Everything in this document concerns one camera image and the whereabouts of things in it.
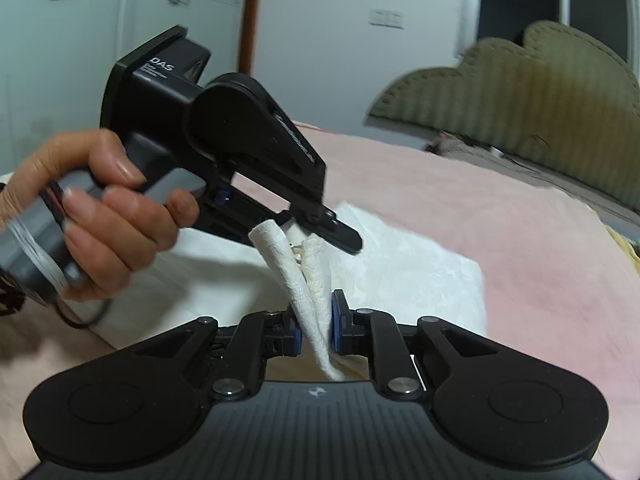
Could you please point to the yellow cloth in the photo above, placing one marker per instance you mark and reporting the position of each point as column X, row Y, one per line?
column 627, row 247

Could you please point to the white pants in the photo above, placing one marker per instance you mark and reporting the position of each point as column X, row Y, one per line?
column 400, row 270

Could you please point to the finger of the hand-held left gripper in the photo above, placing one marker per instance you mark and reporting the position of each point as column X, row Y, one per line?
column 345, row 237
column 225, row 217

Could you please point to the green padded headboard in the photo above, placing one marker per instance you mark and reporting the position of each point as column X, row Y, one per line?
column 550, row 100

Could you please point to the pink blanket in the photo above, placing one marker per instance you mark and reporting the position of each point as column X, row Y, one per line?
column 500, row 235

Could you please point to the person's left forearm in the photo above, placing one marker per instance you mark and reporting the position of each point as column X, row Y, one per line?
column 4, row 205

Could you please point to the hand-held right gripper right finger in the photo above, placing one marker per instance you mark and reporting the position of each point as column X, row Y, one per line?
column 336, row 325

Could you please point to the grey bed sheet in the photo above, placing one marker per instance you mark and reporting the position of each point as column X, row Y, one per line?
column 550, row 180

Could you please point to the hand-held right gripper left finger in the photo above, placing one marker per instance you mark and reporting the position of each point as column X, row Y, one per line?
column 295, row 336

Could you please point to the person's left hand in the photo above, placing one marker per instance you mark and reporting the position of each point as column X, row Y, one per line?
column 115, row 220

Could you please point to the white wall switch panel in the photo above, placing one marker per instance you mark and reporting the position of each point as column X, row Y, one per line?
column 386, row 17

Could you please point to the brown wooden door frame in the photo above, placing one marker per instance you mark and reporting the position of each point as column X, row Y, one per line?
column 256, row 10

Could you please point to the white charger plug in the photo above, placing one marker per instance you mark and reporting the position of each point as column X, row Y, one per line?
column 496, row 151

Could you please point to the white wardrobe with flower decals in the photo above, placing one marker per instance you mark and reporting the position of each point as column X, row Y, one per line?
column 75, row 60

